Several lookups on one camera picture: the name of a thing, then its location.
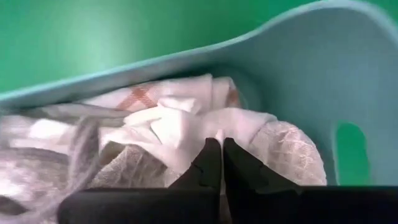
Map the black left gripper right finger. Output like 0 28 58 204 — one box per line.
222 137 398 224

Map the light grey waffle towel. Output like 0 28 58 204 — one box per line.
0 104 328 224

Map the green table mat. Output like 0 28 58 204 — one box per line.
0 0 398 187

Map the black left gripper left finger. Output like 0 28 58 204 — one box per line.
57 138 223 224

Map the plain white towel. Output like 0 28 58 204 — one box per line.
123 96 279 177

